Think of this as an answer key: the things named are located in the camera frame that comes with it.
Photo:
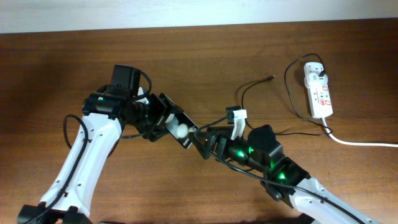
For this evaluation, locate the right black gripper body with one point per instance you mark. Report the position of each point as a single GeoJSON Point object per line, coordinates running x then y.
{"type": "Point", "coordinates": [229, 147]}

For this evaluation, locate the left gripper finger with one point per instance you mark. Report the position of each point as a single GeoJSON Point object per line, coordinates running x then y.
{"type": "Point", "coordinates": [171, 107]}
{"type": "Point", "coordinates": [158, 133]}

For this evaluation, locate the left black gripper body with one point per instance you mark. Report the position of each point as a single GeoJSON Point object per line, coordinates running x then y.
{"type": "Point", "coordinates": [150, 113]}

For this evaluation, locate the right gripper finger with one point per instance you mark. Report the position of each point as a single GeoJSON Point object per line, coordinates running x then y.
{"type": "Point", "coordinates": [219, 129]}
{"type": "Point", "coordinates": [204, 142]}

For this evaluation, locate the black smartphone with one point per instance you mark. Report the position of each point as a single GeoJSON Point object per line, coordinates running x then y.
{"type": "Point", "coordinates": [179, 126]}

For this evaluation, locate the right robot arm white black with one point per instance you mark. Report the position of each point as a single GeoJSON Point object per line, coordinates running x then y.
{"type": "Point", "coordinates": [261, 157]}

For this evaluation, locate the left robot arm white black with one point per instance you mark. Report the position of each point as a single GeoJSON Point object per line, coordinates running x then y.
{"type": "Point", "coordinates": [106, 112]}

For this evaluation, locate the white USB charger plug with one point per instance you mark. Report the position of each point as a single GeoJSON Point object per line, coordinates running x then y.
{"type": "Point", "coordinates": [314, 79]}

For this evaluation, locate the white power strip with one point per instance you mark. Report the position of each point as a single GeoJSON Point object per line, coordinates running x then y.
{"type": "Point", "coordinates": [319, 97]}

